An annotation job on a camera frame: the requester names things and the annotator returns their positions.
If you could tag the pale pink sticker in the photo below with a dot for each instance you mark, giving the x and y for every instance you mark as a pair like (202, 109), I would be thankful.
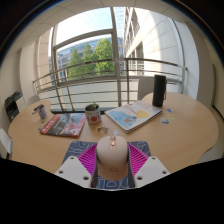
(102, 130)

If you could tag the small black device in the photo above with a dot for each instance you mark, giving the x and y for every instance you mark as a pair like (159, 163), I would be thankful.
(35, 109)

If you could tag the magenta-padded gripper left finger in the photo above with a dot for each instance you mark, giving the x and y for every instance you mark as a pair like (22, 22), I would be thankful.
(71, 170)

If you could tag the metal balcony railing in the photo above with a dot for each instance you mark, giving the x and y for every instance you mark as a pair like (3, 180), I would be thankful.
(83, 78)

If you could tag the red cover magazine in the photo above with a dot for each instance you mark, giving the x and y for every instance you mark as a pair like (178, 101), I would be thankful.
(63, 124)

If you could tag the round yellow sticker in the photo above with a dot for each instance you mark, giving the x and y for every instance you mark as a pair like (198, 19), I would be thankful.
(171, 117)

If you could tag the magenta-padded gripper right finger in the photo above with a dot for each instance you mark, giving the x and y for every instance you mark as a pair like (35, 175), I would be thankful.
(151, 168)

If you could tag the light blue sticker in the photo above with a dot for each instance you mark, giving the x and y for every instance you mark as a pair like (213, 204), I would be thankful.
(165, 121)

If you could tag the blue white illustrated magazine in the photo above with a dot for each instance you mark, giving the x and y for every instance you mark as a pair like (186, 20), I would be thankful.
(133, 116)

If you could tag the black drink tumbler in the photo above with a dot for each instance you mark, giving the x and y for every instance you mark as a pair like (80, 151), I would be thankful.
(159, 90)

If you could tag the small potted plant cup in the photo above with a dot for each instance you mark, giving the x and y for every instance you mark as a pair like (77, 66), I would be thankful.
(93, 115)

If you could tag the black printer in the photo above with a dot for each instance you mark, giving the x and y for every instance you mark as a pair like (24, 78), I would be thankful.
(12, 105)

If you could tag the white computer mouse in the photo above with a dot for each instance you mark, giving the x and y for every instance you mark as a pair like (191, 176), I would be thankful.
(112, 156)

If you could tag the small blue sticker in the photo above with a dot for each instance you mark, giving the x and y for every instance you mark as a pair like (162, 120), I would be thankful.
(170, 110)

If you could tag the blue patterned mouse pad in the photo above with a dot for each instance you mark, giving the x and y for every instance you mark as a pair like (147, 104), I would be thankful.
(75, 146)

